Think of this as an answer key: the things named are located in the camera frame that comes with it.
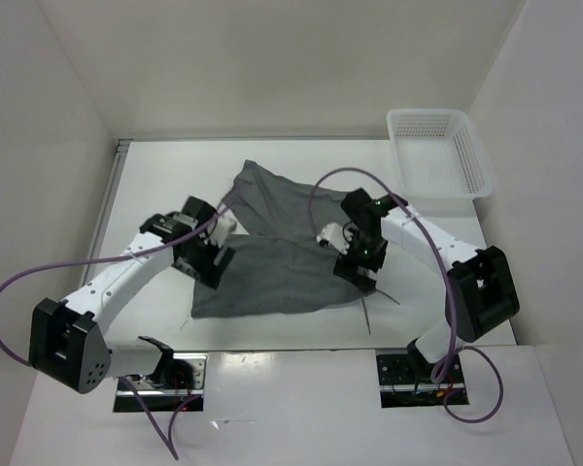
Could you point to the aluminium table edge rail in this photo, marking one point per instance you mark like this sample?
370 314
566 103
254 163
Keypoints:
109 196

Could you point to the grey cotton shorts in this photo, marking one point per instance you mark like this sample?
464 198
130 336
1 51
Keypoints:
278 267

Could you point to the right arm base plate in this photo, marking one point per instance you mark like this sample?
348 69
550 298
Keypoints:
400 387

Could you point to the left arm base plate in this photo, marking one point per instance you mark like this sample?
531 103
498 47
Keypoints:
183 387

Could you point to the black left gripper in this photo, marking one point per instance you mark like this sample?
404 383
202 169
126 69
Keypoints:
208 272

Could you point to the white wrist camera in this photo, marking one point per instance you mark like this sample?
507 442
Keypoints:
334 235
218 233

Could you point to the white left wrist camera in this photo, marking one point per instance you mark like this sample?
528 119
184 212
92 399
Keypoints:
218 233

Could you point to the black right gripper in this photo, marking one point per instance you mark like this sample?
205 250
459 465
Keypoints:
363 282

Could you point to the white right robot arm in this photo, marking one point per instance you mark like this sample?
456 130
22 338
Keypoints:
480 294

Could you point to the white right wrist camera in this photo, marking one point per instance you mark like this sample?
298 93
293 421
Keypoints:
334 235

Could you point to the white plastic laundry basket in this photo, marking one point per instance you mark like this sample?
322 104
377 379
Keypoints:
438 154

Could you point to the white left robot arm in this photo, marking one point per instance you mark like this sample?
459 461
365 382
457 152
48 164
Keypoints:
68 337

